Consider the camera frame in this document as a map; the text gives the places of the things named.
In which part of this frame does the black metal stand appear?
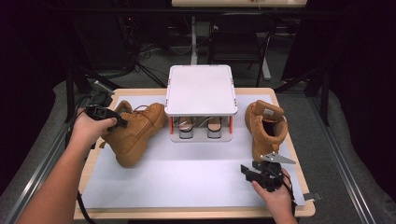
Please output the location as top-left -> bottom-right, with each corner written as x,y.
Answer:
274,66 -> 331,127
64,62 -> 124,124

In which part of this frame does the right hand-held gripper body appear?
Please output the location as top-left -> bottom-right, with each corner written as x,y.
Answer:
251,152 -> 297,192

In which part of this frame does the black folding chair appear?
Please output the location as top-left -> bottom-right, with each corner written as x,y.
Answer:
207,12 -> 278,88

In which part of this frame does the tan suede boot with label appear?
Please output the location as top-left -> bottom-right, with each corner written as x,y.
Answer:
245,99 -> 289,164

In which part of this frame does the white desk with legs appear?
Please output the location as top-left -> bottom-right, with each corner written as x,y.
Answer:
171,0 -> 309,81

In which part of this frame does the hand-held gripper cable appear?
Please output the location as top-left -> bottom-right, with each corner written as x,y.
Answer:
64,96 -> 98,224
279,174 -> 298,216

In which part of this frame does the right hand-held gripper cable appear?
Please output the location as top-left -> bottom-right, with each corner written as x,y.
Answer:
279,174 -> 298,216

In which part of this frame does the white table mat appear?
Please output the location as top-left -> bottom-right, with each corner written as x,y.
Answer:
78,93 -> 306,209

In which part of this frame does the white two-tier shoe rack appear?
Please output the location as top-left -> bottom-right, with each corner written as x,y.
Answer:
163,64 -> 239,143

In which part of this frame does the left hand-held gripper cable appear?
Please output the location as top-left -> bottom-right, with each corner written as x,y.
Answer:
64,96 -> 98,224

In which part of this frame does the grey metal bracket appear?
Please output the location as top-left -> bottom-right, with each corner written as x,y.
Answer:
303,191 -> 323,202

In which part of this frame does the black rhinestone strap sandal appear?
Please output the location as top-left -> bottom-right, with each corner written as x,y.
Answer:
175,116 -> 196,140
204,116 -> 224,139

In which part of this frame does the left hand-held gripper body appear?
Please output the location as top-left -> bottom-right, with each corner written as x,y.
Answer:
84,81 -> 119,121

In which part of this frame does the person's right hand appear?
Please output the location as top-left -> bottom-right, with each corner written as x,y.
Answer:
251,170 -> 297,224

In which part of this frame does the black cable bundle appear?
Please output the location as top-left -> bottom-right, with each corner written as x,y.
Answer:
116,13 -> 194,89

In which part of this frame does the person's left hand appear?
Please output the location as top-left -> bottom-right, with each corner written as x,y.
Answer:
69,108 -> 118,147

